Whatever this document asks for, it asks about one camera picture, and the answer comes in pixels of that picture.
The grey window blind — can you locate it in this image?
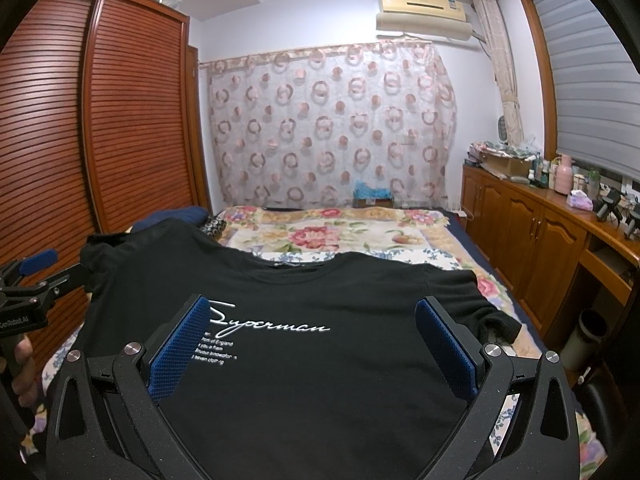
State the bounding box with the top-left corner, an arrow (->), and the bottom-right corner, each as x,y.
530,0 -> 640,180

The tied beige window curtain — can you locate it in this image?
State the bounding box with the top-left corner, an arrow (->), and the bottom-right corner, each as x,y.
472,0 -> 525,148

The navy blue folded cloth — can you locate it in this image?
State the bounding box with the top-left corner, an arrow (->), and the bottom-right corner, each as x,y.
130,206 -> 209,233

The cardboard box with clutter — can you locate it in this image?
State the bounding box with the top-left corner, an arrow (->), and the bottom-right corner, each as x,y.
468,142 -> 539,180

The circle patterned curtain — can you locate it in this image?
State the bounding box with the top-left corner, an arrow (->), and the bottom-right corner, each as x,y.
205,41 -> 457,209

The white wall air conditioner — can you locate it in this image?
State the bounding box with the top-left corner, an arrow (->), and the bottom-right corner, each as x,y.
376,0 -> 473,41

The pink tissue pack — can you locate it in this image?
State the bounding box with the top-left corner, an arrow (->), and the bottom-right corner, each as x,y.
566,190 -> 593,211

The person's left hand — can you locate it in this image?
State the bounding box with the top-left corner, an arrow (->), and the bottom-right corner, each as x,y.
12,336 -> 38,408

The wooden sideboard cabinet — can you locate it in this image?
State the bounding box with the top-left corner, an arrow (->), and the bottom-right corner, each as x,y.
461,166 -> 639,348

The pink thermos bottle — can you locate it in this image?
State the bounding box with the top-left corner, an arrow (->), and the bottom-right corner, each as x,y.
554,154 -> 574,195

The green translucent bottle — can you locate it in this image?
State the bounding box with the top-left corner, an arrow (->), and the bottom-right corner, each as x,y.
587,169 -> 600,200

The floral pink bed blanket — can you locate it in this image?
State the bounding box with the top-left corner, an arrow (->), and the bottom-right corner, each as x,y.
214,204 -> 609,478

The wooden louvered wardrobe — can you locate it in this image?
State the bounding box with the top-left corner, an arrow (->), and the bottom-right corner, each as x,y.
0,0 -> 213,361

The black white patterned cloth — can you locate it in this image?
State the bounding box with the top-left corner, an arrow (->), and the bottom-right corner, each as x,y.
200,214 -> 227,242

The black Superman t-shirt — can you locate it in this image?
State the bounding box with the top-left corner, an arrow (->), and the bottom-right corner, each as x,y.
76,220 -> 521,479

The small white desk fan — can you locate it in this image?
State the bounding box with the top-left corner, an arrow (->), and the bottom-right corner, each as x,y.
497,116 -> 509,144

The grey waste bin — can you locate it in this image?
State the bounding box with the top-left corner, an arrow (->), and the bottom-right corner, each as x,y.
560,310 -> 610,372

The blue item on box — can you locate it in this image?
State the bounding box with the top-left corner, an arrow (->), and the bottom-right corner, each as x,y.
352,181 -> 394,208

